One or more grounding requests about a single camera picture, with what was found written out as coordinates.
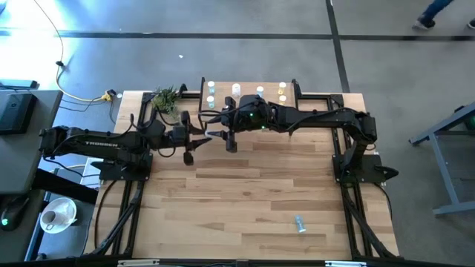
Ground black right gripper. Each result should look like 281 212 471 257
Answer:
216 94 270 154

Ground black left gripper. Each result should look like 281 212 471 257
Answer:
170 111 213 167

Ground wooden shelf black metal legs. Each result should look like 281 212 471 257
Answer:
197 76 301 137

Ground potted green succulent plant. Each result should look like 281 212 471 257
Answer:
150 85 186 129

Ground white cup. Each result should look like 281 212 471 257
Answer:
40 209 59 231

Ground grey desk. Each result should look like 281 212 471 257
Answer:
0 88 64 196

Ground black box device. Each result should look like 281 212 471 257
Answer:
0 93 38 135

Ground flat black device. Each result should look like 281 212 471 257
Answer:
0 79 39 90

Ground black computer mouse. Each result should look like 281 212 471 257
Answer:
0 196 30 233

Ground grey metal table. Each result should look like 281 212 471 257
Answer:
409 102 475 217

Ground person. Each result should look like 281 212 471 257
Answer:
411 0 475 30

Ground yellow cable plug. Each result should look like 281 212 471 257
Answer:
100 88 117 103

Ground black aluminium table frame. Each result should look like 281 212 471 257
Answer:
88 90 400 260

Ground black cable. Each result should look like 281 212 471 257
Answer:
373 182 393 220
94 179 119 250

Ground silver metal bracket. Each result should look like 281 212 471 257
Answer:
117 259 160 267
324 260 368 267

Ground yellow power cable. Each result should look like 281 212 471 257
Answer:
33 0 108 103

